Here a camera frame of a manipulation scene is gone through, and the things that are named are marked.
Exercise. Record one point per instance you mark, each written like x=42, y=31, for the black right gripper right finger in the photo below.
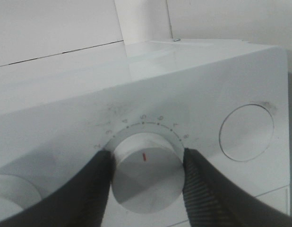
x=212, y=200

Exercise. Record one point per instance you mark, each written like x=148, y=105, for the white round knob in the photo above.
x=148, y=173
x=16, y=195

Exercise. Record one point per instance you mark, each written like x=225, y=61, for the white round door button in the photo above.
x=246, y=132

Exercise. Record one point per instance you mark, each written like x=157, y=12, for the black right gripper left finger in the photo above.
x=81, y=202

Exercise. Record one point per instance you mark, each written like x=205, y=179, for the white microwave oven body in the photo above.
x=57, y=112

